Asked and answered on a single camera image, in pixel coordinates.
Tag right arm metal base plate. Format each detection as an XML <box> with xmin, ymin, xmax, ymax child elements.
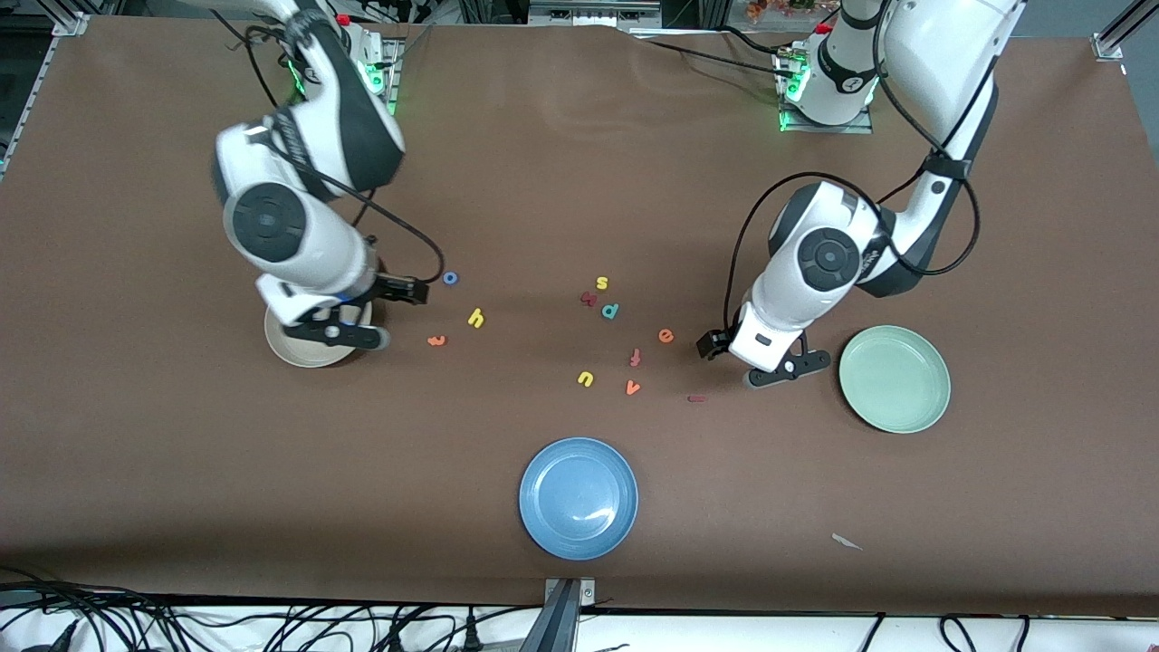
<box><xmin>358</xmin><ymin>27</ymin><xmax>400</xmax><ymax>117</ymax></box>

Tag thin black table cable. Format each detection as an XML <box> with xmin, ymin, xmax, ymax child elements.
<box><xmin>634</xmin><ymin>32</ymin><xmax>790</xmax><ymax>78</ymax></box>

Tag orange patterned object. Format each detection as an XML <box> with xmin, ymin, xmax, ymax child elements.
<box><xmin>744</xmin><ymin>0</ymin><xmax>820</xmax><ymax>23</ymax></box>

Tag aluminium frame profile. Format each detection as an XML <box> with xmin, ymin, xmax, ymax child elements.
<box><xmin>1093</xmin><ymin>0</ymin><xmax>1159</xmax><ymax>61</ymax></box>
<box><xmin>0</xmin><ymin>11</ymin><xmax>91</xmax><ymax>182</ymax></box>

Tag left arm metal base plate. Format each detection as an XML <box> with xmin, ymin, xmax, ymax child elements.
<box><xmin>777</xmin><ymin>45</ymin><xmax>876</xmax><ymax>135</ymax></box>

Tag blue plate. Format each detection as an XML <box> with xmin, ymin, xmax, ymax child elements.
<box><xmin>518</xmin><ymin>437</ymin><xmax>640</xmax><ymax>561</ymax></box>

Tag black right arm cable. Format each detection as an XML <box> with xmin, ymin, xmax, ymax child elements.
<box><xmin>208</xmin><ymin>9</ymin><xmax>446</xmax><ymax>289</ymax></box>

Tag black aluminium post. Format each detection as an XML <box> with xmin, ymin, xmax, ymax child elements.
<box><xmin>521</xmin><ymin>580</ymin><xmax>580</xmax><ymax>652</ymax></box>

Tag grey metal clamp bracket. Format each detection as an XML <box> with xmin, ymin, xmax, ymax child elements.
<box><xmin>544</xmin><ymin>578</ymin><xmax>597</xmax><ymax>608</ymax></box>

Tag grey socket box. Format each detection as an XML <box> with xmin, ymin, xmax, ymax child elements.
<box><xmin>528</xmin><ymin>0</ymin><xmax>663</xmax><ymax>26</ymax></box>

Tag tangled black cables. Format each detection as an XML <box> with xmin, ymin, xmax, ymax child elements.
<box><xmin>0</xmin><ymin>566</ymin><xmax>512</xmax><ymax>652</ymax></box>

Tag light brown plate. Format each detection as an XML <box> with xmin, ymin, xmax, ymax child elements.
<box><xmin>263</xmin><ymin>303</ymin><xmax>374</xmax><ymax>369</ymax></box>

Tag green plate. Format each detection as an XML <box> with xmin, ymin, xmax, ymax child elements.
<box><xmin>838</xmin><ymin>325</ymin><xmax>953</xmax><ymax>435</ymax></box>

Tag large table cover sheet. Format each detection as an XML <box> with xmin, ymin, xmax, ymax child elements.
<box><xmin>0</xmin><ymin>16</ymin><xmax>1159</xmax><ymax>618</ymax></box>

